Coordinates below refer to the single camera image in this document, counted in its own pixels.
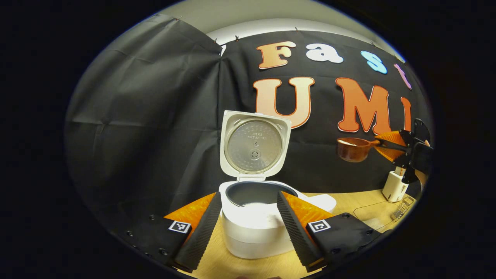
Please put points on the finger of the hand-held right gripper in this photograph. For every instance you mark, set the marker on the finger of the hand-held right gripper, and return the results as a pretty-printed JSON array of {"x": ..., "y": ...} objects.
[
  {"x": 391, "y": 135},
  {"x": 391, "y": 154}
]

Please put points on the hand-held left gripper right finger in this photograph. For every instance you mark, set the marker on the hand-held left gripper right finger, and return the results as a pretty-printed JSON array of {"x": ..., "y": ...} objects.
[{"x": 296, "y": 236}]

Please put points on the white rice cooker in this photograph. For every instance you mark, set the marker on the white rice cooker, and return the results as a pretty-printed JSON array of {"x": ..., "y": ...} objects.
[{"x": 254, "y": 232}]

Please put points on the white rice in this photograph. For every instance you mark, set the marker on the white rice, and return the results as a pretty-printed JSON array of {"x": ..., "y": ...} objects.
[{"x": 348, "y": 142}]

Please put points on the clear plastic tray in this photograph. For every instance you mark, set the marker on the clear plastic tray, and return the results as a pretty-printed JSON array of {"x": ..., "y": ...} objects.
[{"x": 372, "y": 213}]

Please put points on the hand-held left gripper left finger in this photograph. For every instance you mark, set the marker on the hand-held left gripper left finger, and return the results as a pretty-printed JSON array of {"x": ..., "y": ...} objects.
[{"x": 201, "y": 236}]

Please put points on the white toaster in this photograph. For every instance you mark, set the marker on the white toaster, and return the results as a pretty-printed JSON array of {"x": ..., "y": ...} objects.
[{"x": 393, "y": 188}]

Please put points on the brown wooden spoon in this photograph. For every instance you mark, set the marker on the brown wooden spoon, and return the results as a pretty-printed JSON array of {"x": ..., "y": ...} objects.
[{"x": 350, "y": 153}]

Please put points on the black backdrop cloth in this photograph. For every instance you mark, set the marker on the black backdrop cloth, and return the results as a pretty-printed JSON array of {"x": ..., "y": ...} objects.
[{"x": 147, "y": 116}]

